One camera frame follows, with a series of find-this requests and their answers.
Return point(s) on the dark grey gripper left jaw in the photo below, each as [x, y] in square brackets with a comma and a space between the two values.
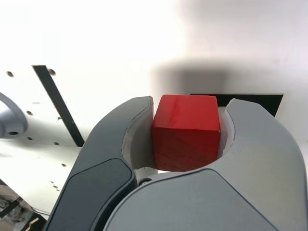
[96, 173]

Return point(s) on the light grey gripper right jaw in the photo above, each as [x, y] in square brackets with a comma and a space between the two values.
[216, 204]

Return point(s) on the red cube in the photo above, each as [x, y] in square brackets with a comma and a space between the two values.
[187, 134]

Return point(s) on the black tape square outline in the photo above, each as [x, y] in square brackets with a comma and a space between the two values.
[264, 102]

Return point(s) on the black tape strip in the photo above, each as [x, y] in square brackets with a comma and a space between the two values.
[57, 103]

